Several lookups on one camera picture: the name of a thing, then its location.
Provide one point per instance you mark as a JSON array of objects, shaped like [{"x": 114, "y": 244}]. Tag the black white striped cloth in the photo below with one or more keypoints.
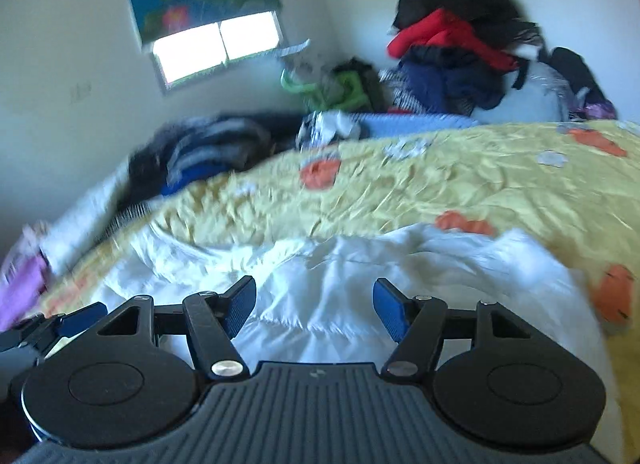
[{"x": 134, "y": 214}]

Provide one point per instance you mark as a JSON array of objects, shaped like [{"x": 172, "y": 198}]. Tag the black white patterned cloth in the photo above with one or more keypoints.
[{"x": 327, "y": 126}]

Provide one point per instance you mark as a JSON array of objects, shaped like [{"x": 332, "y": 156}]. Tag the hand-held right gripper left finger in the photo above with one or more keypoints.
[{"x": 237, "y": 306}]

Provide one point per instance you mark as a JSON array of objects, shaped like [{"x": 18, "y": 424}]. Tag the yellow carrot print blanket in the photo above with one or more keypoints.
[{"x": 430, "y": 184}]

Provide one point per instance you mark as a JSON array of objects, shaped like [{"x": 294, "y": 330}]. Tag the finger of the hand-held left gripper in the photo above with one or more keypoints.
[
  {"x": 30, "y": 334},
  {"x": 82, "y": 320}
]

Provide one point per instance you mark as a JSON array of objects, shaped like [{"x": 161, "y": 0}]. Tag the checkered cloth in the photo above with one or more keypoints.
[{"x": 400, "y": 91}]

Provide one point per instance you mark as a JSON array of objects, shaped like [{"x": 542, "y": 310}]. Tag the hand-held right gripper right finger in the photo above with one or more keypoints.
[{"x": 392, "y": 306}]

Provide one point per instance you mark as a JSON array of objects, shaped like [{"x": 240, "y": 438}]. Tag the window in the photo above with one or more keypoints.
[{"x": 215, "y": 46}]

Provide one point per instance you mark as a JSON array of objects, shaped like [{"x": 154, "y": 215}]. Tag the light blue blanket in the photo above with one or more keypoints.
[{"x": 415, "y": 123}]

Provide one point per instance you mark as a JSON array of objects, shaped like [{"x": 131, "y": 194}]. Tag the white printed quilt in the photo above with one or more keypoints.
[{"x": 85, "y": 219}]

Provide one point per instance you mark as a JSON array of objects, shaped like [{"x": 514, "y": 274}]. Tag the navy blue jacket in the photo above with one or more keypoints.
[{"x": 440, "y": 79}]

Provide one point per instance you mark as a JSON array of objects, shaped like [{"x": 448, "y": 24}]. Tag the wall switch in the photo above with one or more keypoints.
[{"x": 81, "y": 92}]

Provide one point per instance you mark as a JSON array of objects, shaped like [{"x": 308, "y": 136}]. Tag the white down jacket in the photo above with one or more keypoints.
[{"x": 330, "y": 284}]

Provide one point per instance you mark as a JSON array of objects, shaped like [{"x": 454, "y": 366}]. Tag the black garment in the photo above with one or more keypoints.
[{"x": 575, "y": 69}]

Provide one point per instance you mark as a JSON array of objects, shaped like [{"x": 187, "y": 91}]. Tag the floral pillow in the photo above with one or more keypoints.
[{"x": 300, "y": 56}]

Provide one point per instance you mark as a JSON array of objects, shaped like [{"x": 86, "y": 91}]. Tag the pale grey bundle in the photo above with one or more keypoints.
[{"x": 535, "y": 99}]

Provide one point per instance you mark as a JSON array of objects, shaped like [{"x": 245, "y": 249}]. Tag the purple cloth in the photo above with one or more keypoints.
[{"x": 20, "y": 289}]

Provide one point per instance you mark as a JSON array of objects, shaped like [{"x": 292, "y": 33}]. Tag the pile of dark clothes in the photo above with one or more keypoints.
[{"x": 210, "y": 149}]

